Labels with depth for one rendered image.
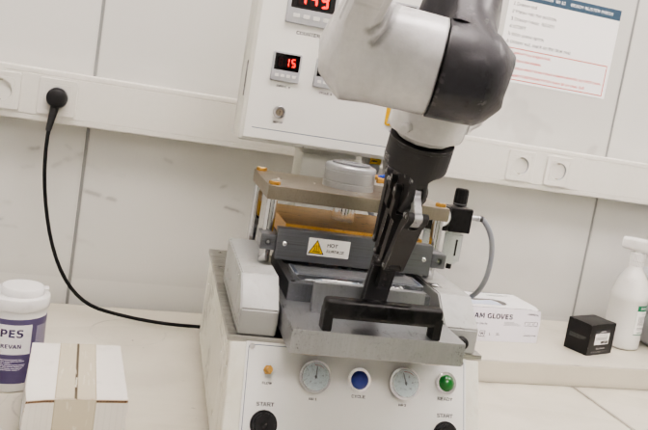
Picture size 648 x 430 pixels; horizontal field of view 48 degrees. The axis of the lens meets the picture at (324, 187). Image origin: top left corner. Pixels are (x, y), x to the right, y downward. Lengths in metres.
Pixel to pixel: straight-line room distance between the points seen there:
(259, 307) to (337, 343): 0.12
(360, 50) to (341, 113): 0.58
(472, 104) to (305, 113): 0.58
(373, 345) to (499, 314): 0.72
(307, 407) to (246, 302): 0.15
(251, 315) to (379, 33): 0.43
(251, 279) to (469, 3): 0.45
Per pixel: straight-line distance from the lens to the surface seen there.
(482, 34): 0.69
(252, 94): 1.21
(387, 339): 0.89
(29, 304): 1.13
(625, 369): 1.66
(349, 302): 0.87
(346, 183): 1.08
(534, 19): 1.77
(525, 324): 1.63
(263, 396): 0.94
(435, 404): 1.00
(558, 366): 1.56
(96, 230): 1.55
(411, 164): 0.81
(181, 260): 1.57
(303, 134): 1.22
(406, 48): 0.67
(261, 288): 0.95
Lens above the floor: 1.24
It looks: 7 degrees down
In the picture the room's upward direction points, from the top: 9 degrees clockwise
